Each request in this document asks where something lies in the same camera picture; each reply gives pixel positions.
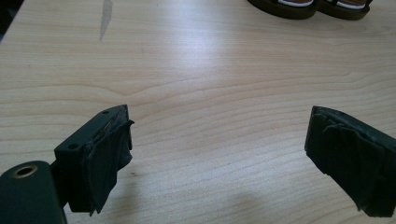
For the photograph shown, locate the dark striped slipper right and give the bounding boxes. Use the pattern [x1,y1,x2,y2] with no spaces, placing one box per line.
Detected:
[317,0,374,21]

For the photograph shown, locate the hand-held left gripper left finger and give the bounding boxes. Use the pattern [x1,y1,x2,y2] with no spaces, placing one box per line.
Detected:
[49,105,135,217]

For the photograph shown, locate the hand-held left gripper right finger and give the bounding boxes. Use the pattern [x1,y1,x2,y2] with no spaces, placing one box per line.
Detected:
[304,105,396,218]

